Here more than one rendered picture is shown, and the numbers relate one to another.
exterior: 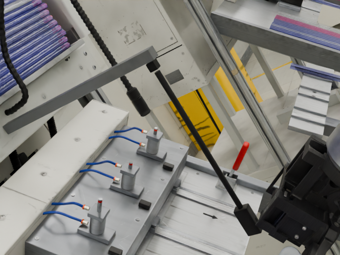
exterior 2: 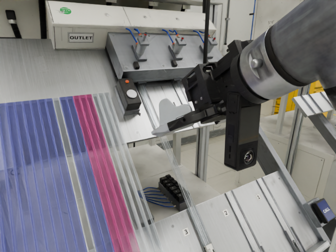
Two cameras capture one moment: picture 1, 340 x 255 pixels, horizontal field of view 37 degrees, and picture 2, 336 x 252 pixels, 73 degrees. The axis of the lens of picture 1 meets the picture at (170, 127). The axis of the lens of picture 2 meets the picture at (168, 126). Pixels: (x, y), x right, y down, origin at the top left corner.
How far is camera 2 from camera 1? 0.34 m
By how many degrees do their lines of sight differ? 26
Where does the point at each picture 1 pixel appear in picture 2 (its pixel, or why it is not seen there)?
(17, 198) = (122, 14)
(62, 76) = not seen: outside the picture
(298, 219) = (200, 88)
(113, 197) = (164, 50)
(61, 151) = (164, 17)
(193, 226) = not seen: hidden behind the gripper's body
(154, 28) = not seen: hidden behind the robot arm
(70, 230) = (130, 44)
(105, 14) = (269, 8)
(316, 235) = (203, 106)
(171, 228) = (181, 89)
